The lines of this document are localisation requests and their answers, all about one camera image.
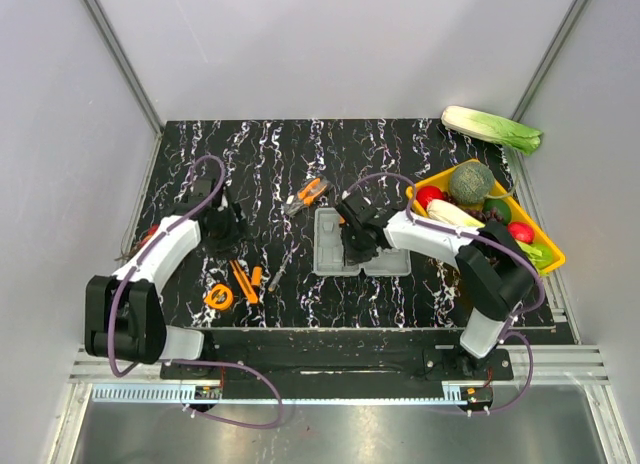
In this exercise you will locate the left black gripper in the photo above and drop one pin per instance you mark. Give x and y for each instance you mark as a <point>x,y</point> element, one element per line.
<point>237,236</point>

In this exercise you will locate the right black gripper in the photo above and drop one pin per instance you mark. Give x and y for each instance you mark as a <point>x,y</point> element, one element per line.
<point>353,257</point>

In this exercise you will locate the grey plastic tool case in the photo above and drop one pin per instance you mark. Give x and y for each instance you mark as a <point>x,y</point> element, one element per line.
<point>339,251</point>

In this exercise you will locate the short orange screwdriver handle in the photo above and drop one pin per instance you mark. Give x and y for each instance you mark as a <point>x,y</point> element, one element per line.
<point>256,276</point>

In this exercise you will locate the orange handled pliers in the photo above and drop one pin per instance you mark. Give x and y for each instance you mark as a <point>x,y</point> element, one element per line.
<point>312,190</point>

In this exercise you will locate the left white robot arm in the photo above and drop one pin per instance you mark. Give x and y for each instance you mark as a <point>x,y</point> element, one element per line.
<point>123,315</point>

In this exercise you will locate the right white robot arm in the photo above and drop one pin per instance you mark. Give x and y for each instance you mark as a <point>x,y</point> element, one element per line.
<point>496,273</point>

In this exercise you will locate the orange utility knife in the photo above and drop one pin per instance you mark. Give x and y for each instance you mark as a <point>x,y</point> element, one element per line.
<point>244,283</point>

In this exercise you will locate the orange tape measure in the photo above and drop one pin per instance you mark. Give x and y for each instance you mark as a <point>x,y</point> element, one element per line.
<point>220,297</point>

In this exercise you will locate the toy red tomato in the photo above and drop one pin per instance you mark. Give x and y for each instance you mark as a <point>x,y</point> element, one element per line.
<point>426,194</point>

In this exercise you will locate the toy lychee bunch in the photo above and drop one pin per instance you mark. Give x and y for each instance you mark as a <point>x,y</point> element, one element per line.
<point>127,255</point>

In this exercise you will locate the toy white endive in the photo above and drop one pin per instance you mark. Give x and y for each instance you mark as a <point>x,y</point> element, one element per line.
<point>445,212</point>

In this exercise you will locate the yellow plastic bin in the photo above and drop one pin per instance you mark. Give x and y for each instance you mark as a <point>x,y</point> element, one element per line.
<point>441,180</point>

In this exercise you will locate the toy cantaloupe melon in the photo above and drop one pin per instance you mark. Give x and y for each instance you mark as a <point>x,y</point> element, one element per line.
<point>470,183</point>

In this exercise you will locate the toy purple grapes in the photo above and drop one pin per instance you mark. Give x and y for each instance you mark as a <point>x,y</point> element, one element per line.
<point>493,214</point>

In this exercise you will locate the toy green avocado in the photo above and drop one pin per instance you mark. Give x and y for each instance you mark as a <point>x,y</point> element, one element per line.
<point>499,204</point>

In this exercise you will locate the toy napa cabbage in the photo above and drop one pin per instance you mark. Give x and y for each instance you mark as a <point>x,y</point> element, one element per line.
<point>492,128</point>

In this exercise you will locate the toy red apple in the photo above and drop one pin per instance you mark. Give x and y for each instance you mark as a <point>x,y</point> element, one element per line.
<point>521,232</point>

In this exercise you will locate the toy green leafy vegetable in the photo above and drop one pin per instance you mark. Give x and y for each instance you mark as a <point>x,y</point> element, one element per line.
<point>538,254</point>

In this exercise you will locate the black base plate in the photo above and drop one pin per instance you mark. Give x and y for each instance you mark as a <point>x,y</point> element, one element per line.
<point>433,354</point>

